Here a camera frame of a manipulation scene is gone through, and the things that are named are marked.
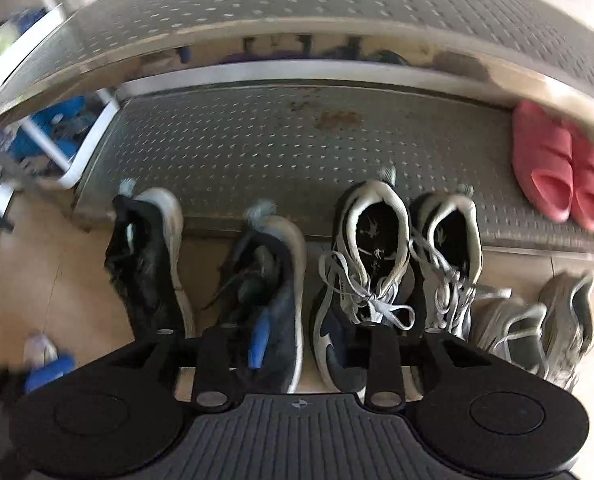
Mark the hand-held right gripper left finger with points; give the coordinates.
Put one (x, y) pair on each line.
(259, 345)

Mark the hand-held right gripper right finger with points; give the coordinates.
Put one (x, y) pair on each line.
(384, 345)

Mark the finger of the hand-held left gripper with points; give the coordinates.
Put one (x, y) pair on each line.
(47, 374)

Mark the black sneaker white sole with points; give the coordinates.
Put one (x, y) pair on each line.
(142, 270)
(277, 300)

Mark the navy white sneaker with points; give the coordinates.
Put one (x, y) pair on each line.
(447, 240)
(334, 345)

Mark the grey sneaker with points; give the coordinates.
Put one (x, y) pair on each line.
(507, 320)
(569, 310)

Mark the metal shoe rack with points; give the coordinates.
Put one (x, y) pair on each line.
(277, 150)

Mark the white storage shelf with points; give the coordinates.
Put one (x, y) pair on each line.
(77, 160)

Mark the pink slipper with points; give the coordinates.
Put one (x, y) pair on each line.
(589, 185)
(542, 165)

